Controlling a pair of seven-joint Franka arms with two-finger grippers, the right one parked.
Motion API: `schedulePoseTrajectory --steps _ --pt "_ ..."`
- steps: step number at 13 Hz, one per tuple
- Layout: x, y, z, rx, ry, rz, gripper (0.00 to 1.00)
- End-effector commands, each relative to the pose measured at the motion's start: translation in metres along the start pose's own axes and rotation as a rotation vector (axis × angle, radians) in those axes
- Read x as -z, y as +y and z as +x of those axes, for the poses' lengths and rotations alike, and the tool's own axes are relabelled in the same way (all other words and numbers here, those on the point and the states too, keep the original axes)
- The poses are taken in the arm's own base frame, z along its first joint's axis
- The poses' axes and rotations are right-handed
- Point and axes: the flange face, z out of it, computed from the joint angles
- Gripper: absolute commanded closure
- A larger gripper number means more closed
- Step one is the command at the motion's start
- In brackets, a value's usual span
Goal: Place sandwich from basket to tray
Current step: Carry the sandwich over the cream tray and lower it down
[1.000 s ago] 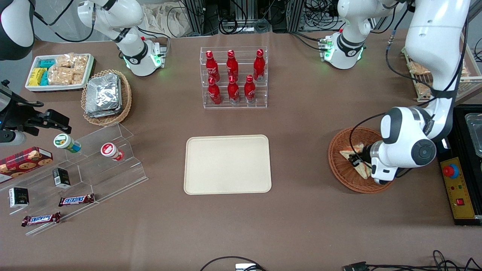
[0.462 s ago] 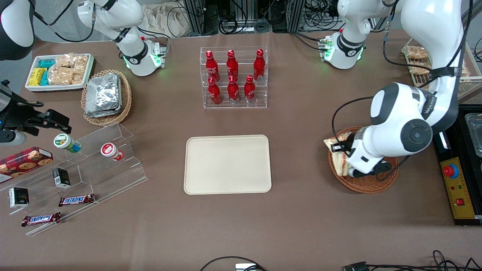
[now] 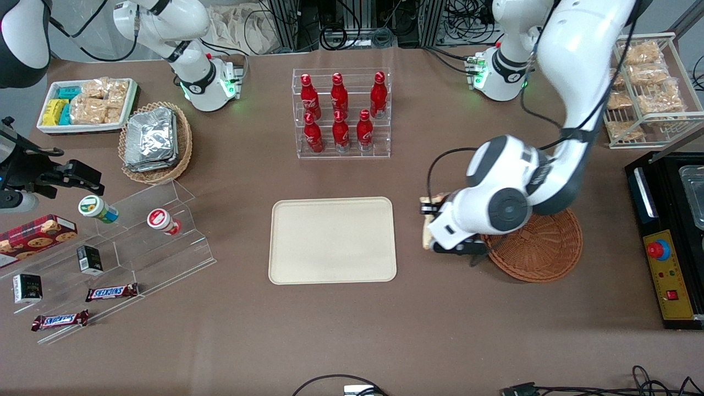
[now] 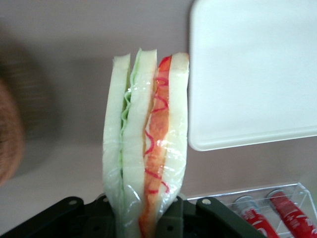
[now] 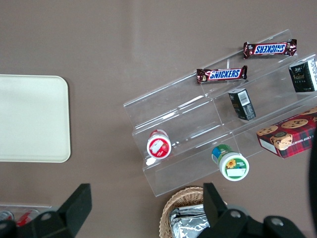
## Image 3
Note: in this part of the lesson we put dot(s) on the red tartan cookie box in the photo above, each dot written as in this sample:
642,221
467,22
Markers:
33,236

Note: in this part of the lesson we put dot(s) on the clear plastic container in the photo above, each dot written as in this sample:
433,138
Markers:
694,192

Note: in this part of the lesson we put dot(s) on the black machine with yellow panel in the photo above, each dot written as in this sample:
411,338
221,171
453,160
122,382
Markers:
668,286

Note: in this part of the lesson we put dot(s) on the brown flat wicker basket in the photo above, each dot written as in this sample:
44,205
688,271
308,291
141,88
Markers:
544,253

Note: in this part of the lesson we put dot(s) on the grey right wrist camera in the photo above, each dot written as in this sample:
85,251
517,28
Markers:
16,201

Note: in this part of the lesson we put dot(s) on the white cloth bag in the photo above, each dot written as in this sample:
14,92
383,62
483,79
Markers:
236,27

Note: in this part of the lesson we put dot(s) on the cream rectangular serving tray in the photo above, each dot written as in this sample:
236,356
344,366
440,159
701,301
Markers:
333,241

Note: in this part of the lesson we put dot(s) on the tan bread sandwich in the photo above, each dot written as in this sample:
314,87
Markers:
427,231

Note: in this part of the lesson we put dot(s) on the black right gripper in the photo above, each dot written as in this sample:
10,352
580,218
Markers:
25,168

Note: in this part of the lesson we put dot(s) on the small black carton box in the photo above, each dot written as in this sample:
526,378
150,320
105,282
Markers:
89,259
27,289

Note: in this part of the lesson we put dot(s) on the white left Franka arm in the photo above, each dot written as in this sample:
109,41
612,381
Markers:
577,60

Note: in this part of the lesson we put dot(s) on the clear bag rice crackers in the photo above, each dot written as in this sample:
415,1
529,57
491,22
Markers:
113,115
660,100
620,100
118,92
624,130
96,89
649,74
88,111
643,53

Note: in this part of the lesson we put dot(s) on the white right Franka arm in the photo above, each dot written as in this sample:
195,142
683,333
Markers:
192,66

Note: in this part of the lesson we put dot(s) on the light wicker basket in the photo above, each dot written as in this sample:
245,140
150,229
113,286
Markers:
184,143

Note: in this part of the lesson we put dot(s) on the clear acrylic bottle rack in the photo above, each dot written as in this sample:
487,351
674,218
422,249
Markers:
344,154

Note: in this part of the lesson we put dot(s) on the white plastic snack bin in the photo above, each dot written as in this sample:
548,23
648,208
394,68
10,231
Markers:
47,128

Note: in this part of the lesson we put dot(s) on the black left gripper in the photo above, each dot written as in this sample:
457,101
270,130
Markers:
428,209

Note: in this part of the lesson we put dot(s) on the clear acrylic stepped display stand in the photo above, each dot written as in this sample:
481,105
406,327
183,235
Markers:
143,258

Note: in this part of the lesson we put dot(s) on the Snickers chocolate bar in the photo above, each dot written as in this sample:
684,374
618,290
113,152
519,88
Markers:
111,292
59,320

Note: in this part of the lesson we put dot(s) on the green lid sunflower cup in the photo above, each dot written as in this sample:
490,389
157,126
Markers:
93,208

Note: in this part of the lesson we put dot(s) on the teal snack pack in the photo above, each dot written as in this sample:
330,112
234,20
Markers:
65,114
69,92

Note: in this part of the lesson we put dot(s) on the red cola bottle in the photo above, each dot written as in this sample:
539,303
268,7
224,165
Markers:
309,96
341,133
339,94
364,132
378,94
313,136

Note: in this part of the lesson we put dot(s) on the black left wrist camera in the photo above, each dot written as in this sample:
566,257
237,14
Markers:
430,208

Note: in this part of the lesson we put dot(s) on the red lid yogurt cup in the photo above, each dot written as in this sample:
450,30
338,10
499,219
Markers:
159,220

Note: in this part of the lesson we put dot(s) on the yellow snack pack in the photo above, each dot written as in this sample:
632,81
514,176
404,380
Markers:
54,111

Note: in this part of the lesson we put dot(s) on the foil wrapped sandwich pack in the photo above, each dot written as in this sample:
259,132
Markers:
149,135
148,166

